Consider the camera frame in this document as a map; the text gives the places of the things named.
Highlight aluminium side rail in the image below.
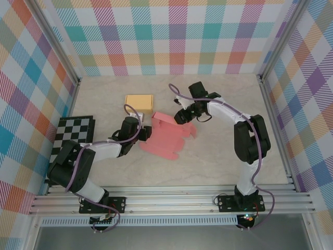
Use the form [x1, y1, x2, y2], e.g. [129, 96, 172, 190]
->
[257, 75, 299, 192]

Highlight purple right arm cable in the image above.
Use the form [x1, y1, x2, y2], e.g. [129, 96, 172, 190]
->
[169, 83, 276, 231]

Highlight aluminium corner post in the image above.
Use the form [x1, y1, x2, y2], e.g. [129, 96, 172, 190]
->
[256, 0, 312, 82]
[30, 0, 82, 86]

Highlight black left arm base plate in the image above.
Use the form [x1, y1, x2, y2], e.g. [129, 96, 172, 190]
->
[79, 196, 127, 215]

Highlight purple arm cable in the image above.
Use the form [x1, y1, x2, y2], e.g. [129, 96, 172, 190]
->
[169, 83, 276, 231]
[66, 104, 143, 233]

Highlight aluminium rail frame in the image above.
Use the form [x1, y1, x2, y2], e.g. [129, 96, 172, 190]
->
[28, 183, 317, 216]

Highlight small green circuit board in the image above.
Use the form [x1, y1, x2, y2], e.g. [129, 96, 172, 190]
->
[89, 214, 113, 225]

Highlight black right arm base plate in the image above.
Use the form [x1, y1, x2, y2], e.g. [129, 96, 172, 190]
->
[217, 195, 266, 213]

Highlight black grey checkerboard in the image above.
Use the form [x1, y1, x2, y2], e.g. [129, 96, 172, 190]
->
[44, 116, 96, 186]

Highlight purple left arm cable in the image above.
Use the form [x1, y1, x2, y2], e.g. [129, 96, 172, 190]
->
[66, 104, 143, 233]

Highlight yellow paper box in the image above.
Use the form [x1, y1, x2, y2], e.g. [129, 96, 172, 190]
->
[124, 94, 154, 115]

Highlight slotted grey cable duct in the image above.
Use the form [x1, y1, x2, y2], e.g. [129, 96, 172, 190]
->
[40, 217, 239, 227]

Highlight pink paper box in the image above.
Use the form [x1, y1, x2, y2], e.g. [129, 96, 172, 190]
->
[139, 111, 198, 161]

